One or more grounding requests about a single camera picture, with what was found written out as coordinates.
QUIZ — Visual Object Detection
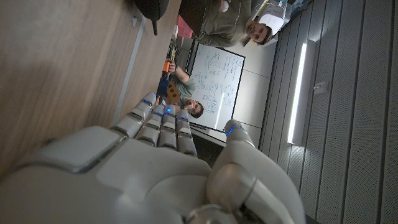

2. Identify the long ceiling light bar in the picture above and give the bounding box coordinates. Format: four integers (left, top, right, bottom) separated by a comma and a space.
286, 40, 317, 146

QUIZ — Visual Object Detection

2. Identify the man in green t-shirt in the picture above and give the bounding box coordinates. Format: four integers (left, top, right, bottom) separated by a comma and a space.
167, 60, 205, 119

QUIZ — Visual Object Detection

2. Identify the whiteboard with blue writing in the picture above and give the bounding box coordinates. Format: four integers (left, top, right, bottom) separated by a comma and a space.
186, 42, 246, 133

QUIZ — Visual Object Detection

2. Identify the pink plastic box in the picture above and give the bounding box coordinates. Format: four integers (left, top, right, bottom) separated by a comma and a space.
176, 15, 193, 39

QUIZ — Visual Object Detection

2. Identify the man in olive sweater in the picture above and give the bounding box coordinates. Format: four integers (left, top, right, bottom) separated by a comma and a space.
178, 0, 274, 48

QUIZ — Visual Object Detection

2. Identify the grey ceiling sensor box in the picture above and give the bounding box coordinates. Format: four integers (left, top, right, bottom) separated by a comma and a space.
313, 81, 329, 95

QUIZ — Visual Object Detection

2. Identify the yellow and black small box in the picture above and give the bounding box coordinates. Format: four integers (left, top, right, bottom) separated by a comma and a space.
167, 43, 180, 62

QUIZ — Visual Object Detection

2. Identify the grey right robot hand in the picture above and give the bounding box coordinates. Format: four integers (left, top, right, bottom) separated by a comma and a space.
0, 91, 307, 224

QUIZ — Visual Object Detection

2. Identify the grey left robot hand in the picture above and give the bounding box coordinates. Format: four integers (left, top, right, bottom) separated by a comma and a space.
133, 0, 170, 36

